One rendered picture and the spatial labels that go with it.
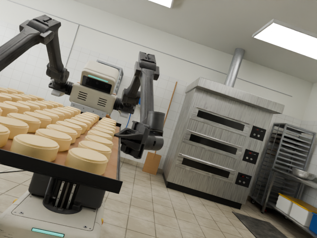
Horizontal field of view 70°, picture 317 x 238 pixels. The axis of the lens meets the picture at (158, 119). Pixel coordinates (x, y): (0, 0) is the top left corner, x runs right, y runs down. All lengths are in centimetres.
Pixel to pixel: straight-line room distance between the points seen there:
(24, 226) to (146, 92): 113
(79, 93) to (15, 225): 85
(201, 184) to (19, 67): 442
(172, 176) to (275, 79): 329
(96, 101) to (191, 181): 304
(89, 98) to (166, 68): 377
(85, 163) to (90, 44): 512
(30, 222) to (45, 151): 140
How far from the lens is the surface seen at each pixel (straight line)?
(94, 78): 144
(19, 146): 29
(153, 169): 483
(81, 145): 35
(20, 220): 168
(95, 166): 28
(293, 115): 604
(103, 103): 149
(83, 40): 542
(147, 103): 89
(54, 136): 35
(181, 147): 407
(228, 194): 448
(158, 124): 73
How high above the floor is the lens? 108
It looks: 1 degrees up
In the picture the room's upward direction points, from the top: 18 degrees clockwise
